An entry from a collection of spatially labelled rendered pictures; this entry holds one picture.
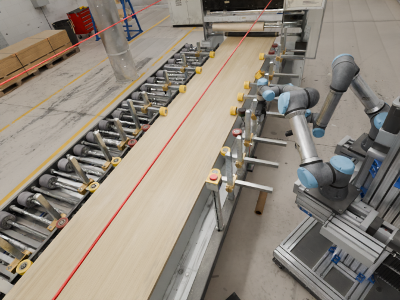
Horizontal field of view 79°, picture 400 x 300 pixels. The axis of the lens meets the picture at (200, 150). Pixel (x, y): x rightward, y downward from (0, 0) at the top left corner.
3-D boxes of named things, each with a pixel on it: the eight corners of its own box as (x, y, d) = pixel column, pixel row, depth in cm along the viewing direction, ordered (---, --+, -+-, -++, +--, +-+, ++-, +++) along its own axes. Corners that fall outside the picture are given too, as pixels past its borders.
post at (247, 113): (250, 154, 218) (250, 109, 186) (249, 156, 216) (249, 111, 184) (246, 153, 220) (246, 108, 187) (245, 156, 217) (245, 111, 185)
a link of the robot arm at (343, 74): (361, 72, 128) (325, 140, 162) (359, 63, 135) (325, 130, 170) (337, 68, 130) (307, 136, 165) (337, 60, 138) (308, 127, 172)
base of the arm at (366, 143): (391, 146, 157) (398, 134, 150) (381, 158, 151) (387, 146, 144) (366, 136, 166) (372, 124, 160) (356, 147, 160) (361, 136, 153)
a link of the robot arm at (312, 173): (338, 183, 120) (306, 84, 132) (309, 189, 120) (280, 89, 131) (327, 185, 132) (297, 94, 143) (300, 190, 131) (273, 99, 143)
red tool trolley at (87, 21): (100, 31, 857) (91, 5, 803) (88, 39, 804) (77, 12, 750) (89, 32, 870) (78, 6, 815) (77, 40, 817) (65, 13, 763)
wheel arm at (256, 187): (272, 190, 169) (272, 187, 166) (271, 194, 167) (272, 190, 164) (213, 177, 185) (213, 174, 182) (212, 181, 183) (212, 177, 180)
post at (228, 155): (234, 197, 185) (231, 151, 153) (233, 200, 183) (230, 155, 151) (230, 196, 186) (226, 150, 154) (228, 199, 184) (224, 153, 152)
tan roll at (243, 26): (301, 29, 349) (302, 19, 341) (300, 32, 341) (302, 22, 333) (208, 30, 400) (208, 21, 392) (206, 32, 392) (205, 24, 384)
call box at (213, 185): (222, 183, 138) (221, 174, 133) (218, 193, 134) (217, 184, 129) (211, 180, 141) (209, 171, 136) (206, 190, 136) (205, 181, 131)
